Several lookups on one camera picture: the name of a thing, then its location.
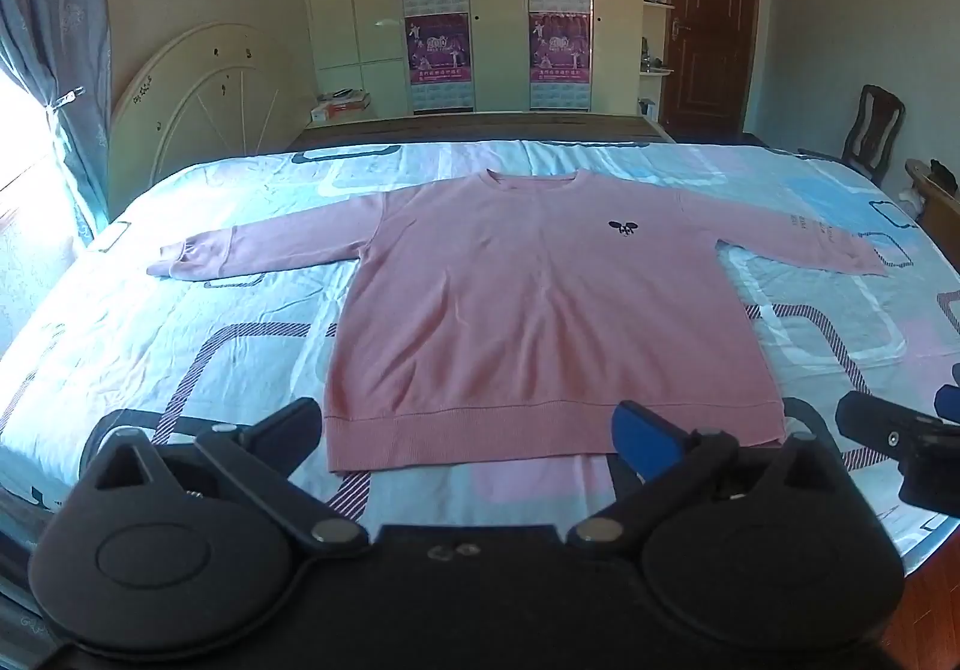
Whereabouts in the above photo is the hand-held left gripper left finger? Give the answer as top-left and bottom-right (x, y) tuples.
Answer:
(75, 398), (370, 558)

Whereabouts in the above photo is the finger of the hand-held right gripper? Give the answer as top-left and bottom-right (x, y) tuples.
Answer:
(934, 362), (960, 416)
(835, 390), (960, 515)

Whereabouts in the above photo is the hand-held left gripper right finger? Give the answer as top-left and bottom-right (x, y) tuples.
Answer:
(566, 400), (863, 556)

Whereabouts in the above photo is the pink sweater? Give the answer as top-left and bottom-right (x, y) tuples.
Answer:
(145, 167), (895, 476)

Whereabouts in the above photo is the patterned bed sheet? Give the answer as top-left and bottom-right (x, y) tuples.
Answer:
(0, 137), (960, 577)

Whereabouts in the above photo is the brown wooden furniture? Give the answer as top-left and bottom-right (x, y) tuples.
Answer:
(905, 158), (960, 253)

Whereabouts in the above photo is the dark wooden chair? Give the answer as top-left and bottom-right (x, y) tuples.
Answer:
(799, 83), (906, 185)

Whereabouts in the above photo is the cream round headboard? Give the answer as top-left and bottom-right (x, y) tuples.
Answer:
(109, 23), (316, 221)

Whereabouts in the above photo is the brown wooden door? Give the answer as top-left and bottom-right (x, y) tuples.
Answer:
(660, 0), (762, 142)

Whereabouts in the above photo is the white corner shelf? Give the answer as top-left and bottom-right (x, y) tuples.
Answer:
(637, 0), (677, 116)

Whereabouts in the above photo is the grey blue curtain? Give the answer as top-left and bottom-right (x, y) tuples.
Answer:
(0, 0), (113, 356)

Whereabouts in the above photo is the dark wooden bed frame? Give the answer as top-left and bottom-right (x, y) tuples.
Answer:
(285, 111), (676, 154)

